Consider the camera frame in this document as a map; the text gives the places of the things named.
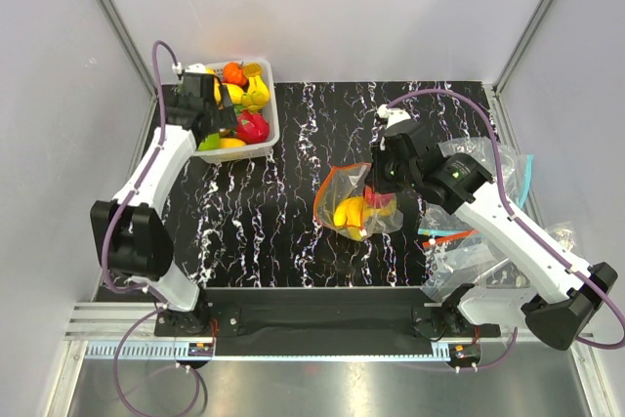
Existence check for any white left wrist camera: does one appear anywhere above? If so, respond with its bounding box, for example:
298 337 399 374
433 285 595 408
172 63 207 77

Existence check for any yellow banana bunch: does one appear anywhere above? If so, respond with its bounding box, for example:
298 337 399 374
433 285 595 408
333 196 396 229

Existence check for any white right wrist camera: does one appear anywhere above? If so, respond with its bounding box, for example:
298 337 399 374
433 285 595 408
376 104 411 130

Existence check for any red dragon fruit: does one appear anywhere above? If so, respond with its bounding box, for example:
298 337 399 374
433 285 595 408
236 110 270 145

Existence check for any yellow starfruit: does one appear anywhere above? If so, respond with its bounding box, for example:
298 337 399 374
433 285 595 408
241 75 271 112

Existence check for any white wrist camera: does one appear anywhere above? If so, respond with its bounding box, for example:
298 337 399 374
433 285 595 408
376 104 411 130
172 63 207 77

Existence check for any orange tangerine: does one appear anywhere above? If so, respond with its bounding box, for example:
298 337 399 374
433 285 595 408
223 62 248 89

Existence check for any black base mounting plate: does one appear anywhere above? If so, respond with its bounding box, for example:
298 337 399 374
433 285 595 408
153 286 502 340

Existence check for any red apple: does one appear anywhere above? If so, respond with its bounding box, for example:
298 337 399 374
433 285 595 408
363 186 396 209

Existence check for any white plastic fruit basket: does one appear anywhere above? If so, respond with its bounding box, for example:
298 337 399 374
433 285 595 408
193 58 280 164

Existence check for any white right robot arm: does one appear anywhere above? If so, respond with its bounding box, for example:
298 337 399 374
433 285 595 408
367 117 618 351

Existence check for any clear bag red zipper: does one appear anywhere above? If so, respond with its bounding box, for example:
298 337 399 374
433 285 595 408
422 233 515 302

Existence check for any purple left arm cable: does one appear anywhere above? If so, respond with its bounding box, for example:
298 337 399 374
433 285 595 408
100 39 185 294

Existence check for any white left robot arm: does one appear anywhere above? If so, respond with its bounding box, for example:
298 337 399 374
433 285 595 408
90 64 237 335

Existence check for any small yellow mango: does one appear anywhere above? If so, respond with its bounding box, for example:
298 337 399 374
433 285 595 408
219 138 247 149

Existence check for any green apple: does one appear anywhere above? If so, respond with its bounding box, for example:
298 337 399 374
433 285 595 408
197 133 221 151

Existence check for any clear bag orange zipper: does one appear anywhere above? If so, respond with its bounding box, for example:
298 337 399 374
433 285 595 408
313 162 403 241

